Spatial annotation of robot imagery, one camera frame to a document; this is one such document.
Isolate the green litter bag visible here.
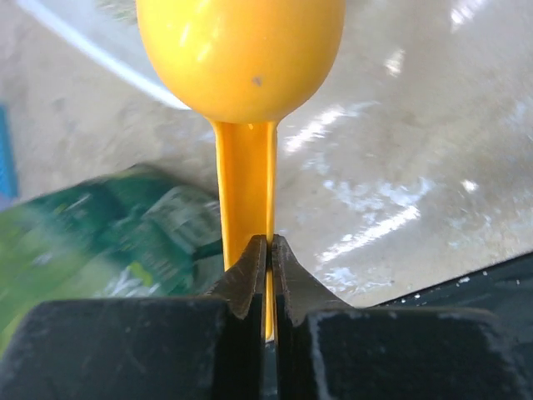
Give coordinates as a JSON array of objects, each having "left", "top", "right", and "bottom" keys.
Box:
[{"left": 1, "top": 166, "right": 224, "bottom": 345}]

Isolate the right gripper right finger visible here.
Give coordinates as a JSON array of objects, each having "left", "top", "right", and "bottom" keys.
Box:
[{"left": 271, "top": 236, "right": 532, "bottom": 399}]

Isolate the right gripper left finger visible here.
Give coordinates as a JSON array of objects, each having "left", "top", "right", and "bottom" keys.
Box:
[{"left": 1, "top": 236, "right": 267, "bottom": 399}]

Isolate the blue studded plate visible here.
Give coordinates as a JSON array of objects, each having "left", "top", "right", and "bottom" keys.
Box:
[{"left": 0, "top": 105, "right": 18, "bottom": 200}]

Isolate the white litter box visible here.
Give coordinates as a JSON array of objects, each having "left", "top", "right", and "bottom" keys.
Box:
[{"left": 17, "top": 0, "right": 188, "bottom": 110}]

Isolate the yellow plastic scoop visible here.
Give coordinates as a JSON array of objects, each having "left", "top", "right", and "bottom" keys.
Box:
[{"left": 136, "top": 0, "right": 346, "bottom": 341}]

